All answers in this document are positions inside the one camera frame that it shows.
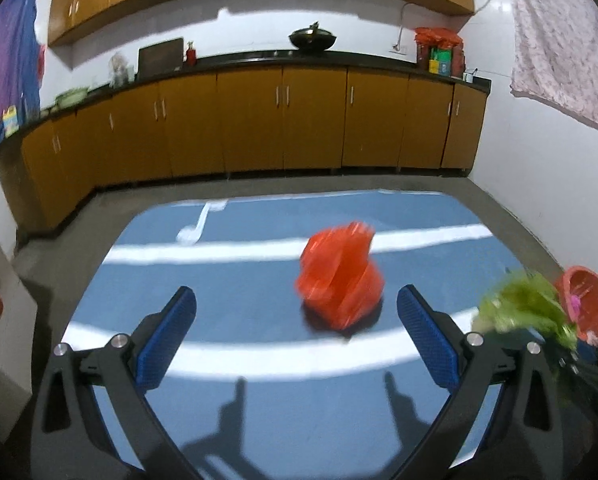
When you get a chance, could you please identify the dark cutting board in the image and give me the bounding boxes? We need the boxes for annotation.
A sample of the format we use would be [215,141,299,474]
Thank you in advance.
[138,37,185,78]

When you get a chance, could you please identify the black kitchen countertop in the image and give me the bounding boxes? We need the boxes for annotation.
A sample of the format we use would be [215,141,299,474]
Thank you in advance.
[0,50,492,156]

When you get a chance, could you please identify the wooden base cabinets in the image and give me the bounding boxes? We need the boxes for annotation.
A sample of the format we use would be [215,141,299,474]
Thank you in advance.
[0,62,490,241]

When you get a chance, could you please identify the yellow-green cellophane wrapper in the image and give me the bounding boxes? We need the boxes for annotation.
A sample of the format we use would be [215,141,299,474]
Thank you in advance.
[476,267,580,356]

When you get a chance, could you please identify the glass jars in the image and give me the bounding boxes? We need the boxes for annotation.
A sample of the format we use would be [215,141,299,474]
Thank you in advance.
[109,52,134,86]

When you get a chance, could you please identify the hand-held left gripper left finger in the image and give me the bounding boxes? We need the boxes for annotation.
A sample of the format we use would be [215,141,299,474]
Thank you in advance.
[29,285,205,480]

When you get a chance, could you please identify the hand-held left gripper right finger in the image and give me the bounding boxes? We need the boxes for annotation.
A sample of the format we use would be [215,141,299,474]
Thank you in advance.
[394,284,564,480]

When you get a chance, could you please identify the orange plastic bag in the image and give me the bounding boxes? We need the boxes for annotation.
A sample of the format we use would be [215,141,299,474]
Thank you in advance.
[295,220,385,331]

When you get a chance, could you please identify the green pot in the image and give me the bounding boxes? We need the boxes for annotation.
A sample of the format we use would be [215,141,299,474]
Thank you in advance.
[54,87,89,108]

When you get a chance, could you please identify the pink floral cloth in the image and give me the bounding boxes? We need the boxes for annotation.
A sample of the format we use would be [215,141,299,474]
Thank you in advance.
[508,0,598,141]

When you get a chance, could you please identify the white cable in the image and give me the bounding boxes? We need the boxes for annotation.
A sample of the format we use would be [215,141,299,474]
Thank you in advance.
[398,0,510,51]

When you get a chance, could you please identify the red bag bundle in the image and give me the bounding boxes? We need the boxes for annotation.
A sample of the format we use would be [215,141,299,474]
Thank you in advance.
[413,27,464,78]

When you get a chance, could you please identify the purple cloth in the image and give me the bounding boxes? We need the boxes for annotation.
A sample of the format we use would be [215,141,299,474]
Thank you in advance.
[0,0,30,133]

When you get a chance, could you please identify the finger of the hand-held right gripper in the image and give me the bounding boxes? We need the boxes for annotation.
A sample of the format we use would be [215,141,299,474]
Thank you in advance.
[549,345,598,406]

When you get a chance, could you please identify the blue striped blanket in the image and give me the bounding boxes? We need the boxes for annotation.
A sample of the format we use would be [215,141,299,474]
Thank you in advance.
[62,189,554,480]

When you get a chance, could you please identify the black wok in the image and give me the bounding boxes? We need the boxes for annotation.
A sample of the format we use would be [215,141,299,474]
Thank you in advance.
[289,21,339,52]

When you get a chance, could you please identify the blue cloth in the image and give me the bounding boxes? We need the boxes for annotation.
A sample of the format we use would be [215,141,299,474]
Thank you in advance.
[0,0,42,153]

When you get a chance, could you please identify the red plastic basin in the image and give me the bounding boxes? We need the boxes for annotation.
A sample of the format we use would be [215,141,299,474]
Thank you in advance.
[554,266,598,348]

